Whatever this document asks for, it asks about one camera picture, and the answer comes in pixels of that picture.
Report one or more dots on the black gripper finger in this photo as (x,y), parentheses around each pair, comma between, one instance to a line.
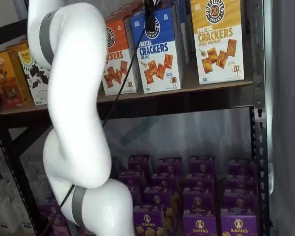
(150,19)

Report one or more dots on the blue white pretzel crackers box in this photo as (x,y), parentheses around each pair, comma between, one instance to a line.
(157,61)

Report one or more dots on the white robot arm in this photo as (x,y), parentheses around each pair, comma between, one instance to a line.
(73,73)

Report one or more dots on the orange white pretzel crackers box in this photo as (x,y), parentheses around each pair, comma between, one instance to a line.
(125,13)
(115,73)

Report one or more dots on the yellow white pretzel crackers box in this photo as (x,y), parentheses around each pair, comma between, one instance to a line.
(218,44)

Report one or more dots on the brown wooden shelf board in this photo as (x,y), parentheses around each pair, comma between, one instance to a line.
(186,89)

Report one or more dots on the white box with black chips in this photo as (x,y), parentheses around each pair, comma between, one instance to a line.
(37,81)

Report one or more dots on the brown orange snack box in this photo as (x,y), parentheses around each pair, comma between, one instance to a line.
(5,81)

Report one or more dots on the green tape strip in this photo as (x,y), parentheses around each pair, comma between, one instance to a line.
(137,131)

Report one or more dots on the dark metal shelving rack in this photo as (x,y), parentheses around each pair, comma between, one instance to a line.
(258,61)

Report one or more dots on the translucent plastic sheet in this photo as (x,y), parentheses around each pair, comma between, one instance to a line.
(186,132)

